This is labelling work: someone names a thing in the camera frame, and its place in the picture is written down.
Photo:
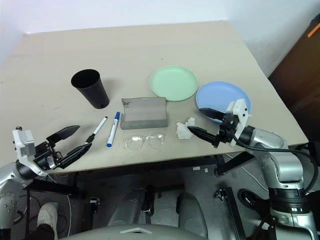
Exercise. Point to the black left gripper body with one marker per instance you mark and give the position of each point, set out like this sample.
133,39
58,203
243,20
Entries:
46,155

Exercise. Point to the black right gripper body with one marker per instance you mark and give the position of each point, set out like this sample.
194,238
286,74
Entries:
227,130

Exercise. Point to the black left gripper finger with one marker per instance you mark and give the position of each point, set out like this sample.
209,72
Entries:
75,155
66,132

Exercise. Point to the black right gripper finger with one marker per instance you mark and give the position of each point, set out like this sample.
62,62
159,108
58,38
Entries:
202,133
213,114

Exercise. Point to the white tissue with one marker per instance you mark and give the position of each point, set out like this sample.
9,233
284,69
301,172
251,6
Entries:
183,131

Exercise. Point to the blue round plate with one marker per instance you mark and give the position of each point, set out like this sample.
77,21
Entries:
220,95

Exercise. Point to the white marker with black cap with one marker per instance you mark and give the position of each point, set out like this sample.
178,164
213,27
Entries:
100,126

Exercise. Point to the grey glasses case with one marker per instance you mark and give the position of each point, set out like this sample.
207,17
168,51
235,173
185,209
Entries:
145,112

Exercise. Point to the clear frame glasses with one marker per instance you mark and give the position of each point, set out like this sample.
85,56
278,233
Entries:
136,144

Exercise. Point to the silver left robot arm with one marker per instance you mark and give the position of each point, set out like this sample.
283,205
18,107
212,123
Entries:
7,180

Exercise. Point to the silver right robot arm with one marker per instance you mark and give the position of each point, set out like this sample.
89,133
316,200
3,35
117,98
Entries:
270,137

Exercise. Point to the white marker with blue cap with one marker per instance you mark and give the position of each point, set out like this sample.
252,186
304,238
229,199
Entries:
113,130

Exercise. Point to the black plastic cup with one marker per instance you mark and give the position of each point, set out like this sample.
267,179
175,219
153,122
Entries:
92,92

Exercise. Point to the green round plate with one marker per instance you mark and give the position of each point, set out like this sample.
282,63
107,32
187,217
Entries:
173,82

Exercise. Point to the white shoe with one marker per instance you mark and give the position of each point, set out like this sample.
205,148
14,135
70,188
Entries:
47,215

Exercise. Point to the grey left robot leg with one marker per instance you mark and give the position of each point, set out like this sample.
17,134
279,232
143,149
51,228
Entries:
127,207

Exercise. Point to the grey robot leg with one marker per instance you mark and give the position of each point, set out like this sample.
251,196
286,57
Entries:
192,212
127,207

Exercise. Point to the grey right robot leg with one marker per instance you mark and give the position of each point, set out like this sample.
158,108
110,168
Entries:
192,212

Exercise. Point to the grey robot torso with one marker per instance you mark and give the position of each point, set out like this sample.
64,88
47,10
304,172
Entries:
100,233

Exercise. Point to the black metal floor beam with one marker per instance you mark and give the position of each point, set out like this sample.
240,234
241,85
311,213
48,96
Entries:
235,212

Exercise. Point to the brown wooden cabinet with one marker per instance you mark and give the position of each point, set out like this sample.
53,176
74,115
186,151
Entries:
300,75

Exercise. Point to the orange tape strip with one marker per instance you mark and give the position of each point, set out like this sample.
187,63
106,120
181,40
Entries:
313,32

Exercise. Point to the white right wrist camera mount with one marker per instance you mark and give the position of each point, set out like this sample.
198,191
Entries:
241,112

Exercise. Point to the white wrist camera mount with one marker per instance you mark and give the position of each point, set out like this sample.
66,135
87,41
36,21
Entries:
25,142
241,112

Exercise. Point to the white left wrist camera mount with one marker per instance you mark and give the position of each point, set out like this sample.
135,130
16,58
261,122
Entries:
25,142

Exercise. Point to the black table frame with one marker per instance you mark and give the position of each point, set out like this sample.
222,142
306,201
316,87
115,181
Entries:
55,187

